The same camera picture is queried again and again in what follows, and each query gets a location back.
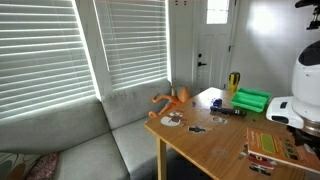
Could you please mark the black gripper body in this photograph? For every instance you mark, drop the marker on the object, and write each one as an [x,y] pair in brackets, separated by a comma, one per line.
[310,140]

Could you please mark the orange children's paperback book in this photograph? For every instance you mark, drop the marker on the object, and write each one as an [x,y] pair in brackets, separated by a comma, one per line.
[270,145]

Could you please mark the green plastic tray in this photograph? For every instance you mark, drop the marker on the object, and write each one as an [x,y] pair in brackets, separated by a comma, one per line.
[250,100]

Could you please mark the black marker pen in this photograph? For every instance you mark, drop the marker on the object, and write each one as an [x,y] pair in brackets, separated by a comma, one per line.
[228,111]

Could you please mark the small round sticker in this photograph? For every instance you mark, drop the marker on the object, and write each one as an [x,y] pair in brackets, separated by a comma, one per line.
[219,120]

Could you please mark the small blue object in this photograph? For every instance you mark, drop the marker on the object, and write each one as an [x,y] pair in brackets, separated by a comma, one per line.
[217,102]

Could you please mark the black figure sticker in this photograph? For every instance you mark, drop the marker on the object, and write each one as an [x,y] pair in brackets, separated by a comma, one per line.
[196,129]

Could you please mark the tiny bluish sticker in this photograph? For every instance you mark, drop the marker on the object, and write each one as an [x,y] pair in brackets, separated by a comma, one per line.
[194,104]

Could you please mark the white entry door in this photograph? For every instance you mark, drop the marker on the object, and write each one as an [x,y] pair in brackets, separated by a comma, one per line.
[213,50]

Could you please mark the black door deadbolt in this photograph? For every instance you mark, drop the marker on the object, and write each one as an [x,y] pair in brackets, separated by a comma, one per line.
[200,55]

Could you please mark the orange octopus plush toy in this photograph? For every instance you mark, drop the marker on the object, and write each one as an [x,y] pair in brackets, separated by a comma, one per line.
[173,98]

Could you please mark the narrow white window blind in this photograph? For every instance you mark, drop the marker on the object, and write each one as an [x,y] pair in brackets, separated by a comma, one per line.
[133,43]

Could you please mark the grey fabric sofa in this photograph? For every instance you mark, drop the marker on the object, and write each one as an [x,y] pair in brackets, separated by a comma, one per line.
[73,133]

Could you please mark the red woven pillow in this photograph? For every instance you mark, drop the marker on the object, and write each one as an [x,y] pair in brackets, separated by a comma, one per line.
[43,166]

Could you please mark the wide white window blind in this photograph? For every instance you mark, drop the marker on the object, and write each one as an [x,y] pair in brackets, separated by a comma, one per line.
[43,56]

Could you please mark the patterned beige pillow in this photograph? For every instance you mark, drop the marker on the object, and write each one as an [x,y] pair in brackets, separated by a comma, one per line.
[15,166]

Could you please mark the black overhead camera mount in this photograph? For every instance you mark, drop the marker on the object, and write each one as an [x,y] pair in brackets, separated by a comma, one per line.
[311,5]

